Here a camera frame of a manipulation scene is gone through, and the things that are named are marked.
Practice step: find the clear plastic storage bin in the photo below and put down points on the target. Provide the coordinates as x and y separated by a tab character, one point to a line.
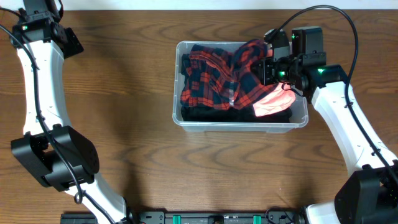
299	108

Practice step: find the red plaid flannel shirt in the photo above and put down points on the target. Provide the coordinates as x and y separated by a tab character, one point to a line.
222	80

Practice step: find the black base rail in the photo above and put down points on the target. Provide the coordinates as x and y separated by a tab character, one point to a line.
268	217

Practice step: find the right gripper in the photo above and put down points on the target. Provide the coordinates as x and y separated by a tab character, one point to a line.
269	76

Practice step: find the pink garment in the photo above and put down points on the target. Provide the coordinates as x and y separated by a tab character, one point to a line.
278	100

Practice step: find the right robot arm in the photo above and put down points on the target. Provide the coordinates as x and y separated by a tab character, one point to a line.
370	193

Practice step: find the small black garment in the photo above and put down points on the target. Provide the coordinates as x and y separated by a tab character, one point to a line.
185	69

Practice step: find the large black garment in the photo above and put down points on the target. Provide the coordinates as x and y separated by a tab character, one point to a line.
208	114

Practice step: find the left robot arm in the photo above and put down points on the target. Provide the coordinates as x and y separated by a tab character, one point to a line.
51	150

